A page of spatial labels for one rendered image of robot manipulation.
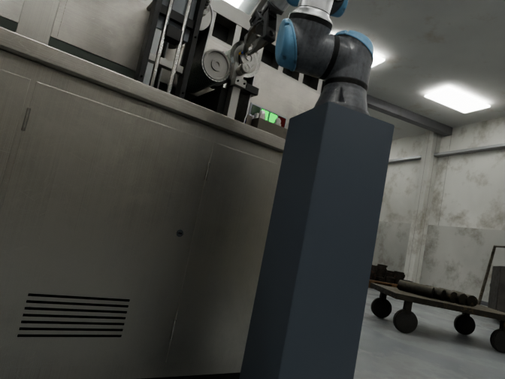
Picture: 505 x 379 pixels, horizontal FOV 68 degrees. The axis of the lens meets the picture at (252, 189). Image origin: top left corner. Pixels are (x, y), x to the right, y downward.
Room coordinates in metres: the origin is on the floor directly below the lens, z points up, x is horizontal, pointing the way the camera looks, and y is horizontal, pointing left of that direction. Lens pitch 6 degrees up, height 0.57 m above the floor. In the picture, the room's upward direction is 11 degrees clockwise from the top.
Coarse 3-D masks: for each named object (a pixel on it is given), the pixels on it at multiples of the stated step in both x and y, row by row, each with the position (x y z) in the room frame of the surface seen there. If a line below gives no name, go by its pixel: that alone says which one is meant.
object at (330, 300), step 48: (288, 144) 1.01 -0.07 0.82; (336, 144) 0.86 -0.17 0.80; (384, 144) 0.91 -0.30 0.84; (288, 192) 0.96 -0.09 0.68; (336, 192) 0.87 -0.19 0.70; (288, 240) 0.91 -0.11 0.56; (336, 240) 0.87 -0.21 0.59; (288, 288) 0.87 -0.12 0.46; (336, 288) 0.88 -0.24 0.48; (288, 336) 0.84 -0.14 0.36; (336, 336) 0.89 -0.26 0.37
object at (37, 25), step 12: (24, 0) 1.10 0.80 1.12; (36, 0) 1.11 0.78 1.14; (48, 0) 1.13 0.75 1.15; (24, 12) 1.10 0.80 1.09; (36, 12) 1.12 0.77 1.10; (48, 12) 1.14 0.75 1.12; (24, 24) 1.11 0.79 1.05; (36, 24) 1.12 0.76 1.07; (48, 24) 1.14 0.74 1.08; (36, 36) 1.13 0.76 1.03; (48, 36) 1.15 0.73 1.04
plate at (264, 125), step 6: (252, 120) 1.54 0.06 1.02; (258, 120) 1.50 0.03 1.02; (264, 120) 1.52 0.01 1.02; (258, 126) 1.50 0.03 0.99; (264, 126) 1.52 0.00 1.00; (270, 126) 1.54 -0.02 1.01; (276, 126) 1.55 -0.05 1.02; (270, 132) 1.54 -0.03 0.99; (276, 132) 1.56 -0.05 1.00; (282, 132) 1.57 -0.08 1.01
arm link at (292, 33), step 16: (304, 0) 0.88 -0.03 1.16; (320, 0) 0.87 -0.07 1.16; (304, 16) 0.87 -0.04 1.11; (320, 16) 0.87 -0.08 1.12; (288, 32) 0.87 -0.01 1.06; (304, 32) 0.88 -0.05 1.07; (320, 32) 0.88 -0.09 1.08; (288, 48) 0.89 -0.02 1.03; (304, 48) 0.89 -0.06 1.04; (320, 48) 0.89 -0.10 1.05; (288, 64) 0.92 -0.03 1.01; (304, 64) 0.92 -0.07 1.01; (320, 64) 0.91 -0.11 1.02
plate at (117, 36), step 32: (0, 0) 1.28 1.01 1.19; (64, 0) 1.38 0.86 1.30; (96, 0) 1.44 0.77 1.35; (128, 0) 1.50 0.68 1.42; (64, 32) 1.40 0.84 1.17; (96, 32) 1.46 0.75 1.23; (128, 32) 1.52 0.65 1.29; (128, 64) 1.54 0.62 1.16; (256, 96) 1.91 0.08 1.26; (288, 96) 2.03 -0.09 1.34
